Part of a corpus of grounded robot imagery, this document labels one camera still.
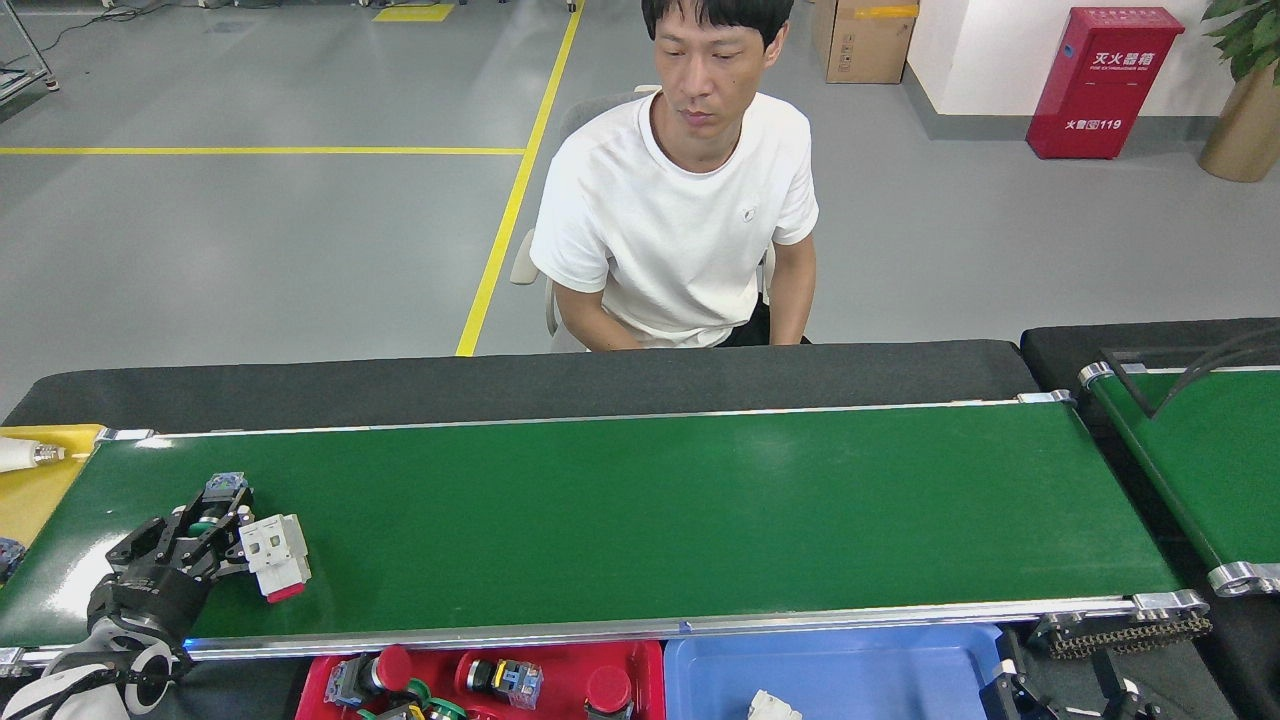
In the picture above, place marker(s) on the potted plant tan pot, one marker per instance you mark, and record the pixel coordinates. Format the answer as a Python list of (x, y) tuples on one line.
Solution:
[(1245, 130)]

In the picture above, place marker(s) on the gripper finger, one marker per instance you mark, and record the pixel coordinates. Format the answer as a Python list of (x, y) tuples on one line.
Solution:
[(1118, 692), (1005, 695)]

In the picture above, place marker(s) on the blue plastic bin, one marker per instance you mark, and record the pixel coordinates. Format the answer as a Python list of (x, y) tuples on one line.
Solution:
[(850, 680)]

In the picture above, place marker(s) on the brown cardboard box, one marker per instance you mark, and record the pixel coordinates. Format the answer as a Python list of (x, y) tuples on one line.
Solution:
[(865, 45)]

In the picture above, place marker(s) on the grey office chair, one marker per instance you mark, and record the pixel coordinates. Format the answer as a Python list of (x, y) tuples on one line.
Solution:
[(590, 115)]

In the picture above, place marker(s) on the black push button switch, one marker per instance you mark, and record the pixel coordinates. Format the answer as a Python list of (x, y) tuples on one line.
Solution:
[(520, 685)]

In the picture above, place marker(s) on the person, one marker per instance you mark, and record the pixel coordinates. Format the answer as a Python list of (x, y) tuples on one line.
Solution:
[(680, 230)]

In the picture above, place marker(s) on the red fire extinguisher cabinet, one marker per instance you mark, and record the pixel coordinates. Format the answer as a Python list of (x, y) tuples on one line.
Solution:
[(1100, 90)]

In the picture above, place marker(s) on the person's right forearm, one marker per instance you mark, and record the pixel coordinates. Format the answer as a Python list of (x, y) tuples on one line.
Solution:
[(590, 322)]

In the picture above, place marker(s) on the green feeder conveyor belt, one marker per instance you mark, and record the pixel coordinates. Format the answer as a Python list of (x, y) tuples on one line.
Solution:
[(1200, 470)]

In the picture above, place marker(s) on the metal shelf cart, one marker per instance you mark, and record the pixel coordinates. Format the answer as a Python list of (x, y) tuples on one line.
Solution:
[(20, 85)]

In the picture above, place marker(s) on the yellow plastic tray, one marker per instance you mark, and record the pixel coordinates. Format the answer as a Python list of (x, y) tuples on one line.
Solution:
[(30, 500)]

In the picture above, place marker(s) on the white light bulb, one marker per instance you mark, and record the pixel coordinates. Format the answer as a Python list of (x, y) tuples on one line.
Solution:
[(18, 455)]

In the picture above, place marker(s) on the black triangular guide frame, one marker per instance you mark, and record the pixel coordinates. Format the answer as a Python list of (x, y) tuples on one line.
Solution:
[(1152, 410)]

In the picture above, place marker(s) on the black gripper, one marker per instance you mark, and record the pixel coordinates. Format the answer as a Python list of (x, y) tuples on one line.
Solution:
[(150, 595)]

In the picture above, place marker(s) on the yellow push button switch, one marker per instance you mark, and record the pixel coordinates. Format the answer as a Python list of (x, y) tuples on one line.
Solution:
[(8, 557)]

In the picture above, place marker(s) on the red plastic bin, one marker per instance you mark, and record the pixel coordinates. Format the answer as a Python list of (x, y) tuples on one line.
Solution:
[(565, 700)]

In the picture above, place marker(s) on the white circuit breaker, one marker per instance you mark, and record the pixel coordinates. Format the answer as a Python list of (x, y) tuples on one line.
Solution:
[(770, 708), (275, 550)]

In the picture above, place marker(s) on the wide green conveyor belt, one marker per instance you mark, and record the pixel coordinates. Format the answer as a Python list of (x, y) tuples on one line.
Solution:
[(650, 520)]

